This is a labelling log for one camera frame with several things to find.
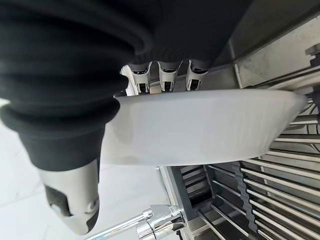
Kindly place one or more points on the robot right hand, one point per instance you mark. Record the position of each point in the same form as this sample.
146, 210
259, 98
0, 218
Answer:
62, 75

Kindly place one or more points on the white ceramic plate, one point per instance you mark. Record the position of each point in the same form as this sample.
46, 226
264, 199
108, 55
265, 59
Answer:
187, 127

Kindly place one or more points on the stainless steel dishwasher tub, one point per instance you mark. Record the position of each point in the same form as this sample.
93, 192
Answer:
272, 45

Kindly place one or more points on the chrome faucet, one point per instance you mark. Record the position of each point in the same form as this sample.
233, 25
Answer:
152, 220

